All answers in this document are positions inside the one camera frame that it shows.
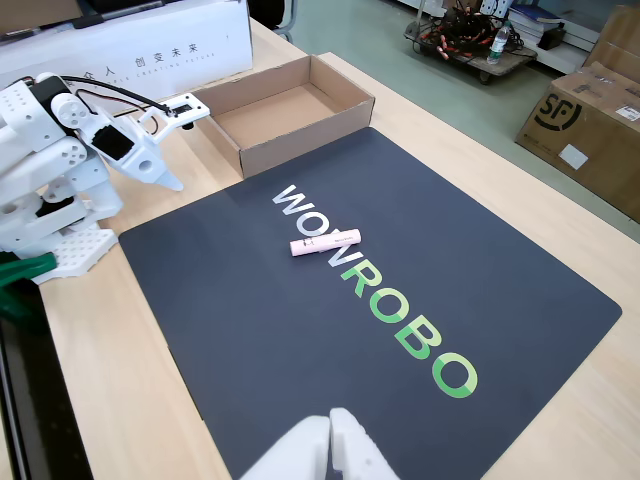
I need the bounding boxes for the cardboard box with SF logo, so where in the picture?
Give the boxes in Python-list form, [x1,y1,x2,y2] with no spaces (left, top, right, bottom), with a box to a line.
[514,60,640,225]

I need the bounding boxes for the black camera cable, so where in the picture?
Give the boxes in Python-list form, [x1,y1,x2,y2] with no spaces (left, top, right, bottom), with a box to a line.
[60,74,175,114]

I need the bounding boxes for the stack of blue books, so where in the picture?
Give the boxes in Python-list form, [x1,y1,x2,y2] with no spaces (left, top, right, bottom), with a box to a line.
[507,3,569,44]

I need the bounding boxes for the long white printed box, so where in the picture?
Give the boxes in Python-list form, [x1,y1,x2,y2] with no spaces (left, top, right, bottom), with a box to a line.
[0,0,256,101]

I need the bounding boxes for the plastic water bottle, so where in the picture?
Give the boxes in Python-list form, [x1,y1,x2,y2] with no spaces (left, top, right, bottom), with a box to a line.
[487,20,515,66]

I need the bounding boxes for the open cardboard box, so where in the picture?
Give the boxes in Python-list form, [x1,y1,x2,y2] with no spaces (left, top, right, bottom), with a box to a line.
[192,53,376,180]

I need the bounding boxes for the pink marker pen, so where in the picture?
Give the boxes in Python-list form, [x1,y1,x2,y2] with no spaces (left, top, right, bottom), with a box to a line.
[289,228,363,259]

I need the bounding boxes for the small black box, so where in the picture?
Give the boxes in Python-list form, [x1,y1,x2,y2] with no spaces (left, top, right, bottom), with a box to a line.
[537,27,569,51]

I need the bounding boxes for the white robot arm with cables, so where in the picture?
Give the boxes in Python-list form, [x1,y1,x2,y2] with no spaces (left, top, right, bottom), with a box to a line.
[0,72,124,286]

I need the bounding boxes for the black metal rail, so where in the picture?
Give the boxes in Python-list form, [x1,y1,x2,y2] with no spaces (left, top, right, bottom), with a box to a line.
[0,287,79,480]

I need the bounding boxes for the plain cardboard box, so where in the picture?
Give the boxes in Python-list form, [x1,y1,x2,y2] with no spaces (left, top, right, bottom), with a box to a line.
[582,3,640,86]

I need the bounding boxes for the dark mat with WOWROBO print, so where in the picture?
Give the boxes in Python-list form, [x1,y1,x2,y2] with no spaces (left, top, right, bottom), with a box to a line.
[118,126,624,480]

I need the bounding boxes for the tangled cables with red clips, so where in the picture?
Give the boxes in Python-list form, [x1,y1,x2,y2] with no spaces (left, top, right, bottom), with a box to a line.
[418,2,509,62]

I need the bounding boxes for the flat wooden cart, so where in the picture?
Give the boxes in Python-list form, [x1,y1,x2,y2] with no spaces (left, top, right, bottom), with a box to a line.
[403,19,540,85]

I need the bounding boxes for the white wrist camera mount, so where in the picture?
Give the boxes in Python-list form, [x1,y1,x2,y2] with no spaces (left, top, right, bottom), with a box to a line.
[137,92,212,147]

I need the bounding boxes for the green clamp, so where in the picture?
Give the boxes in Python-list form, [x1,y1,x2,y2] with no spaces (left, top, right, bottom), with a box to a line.
[0,251,57,321]

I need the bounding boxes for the dark chair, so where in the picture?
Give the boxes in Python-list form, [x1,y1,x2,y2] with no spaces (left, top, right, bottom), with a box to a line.
[249,0,299,44]

